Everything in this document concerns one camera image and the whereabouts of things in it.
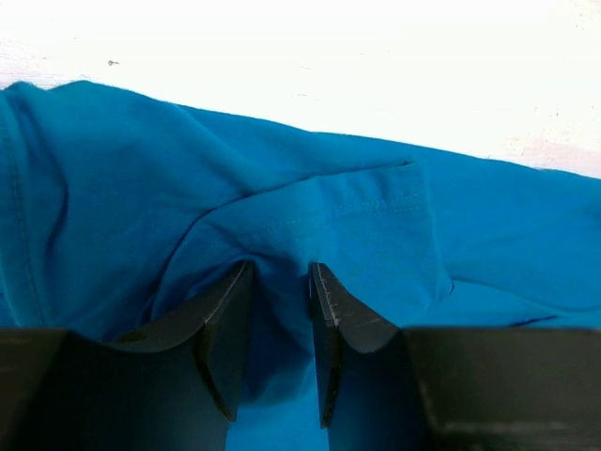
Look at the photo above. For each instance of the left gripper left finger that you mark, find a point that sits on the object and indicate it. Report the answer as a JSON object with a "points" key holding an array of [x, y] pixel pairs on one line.
{"points": [[172, 384]]}

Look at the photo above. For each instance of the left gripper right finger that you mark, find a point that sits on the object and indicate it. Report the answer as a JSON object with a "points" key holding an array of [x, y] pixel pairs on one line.
{"points": [[381, 387]]}

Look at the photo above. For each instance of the blue t shirt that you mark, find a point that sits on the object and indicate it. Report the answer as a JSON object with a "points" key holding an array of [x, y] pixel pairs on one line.
{"points": [[116, 207]]}

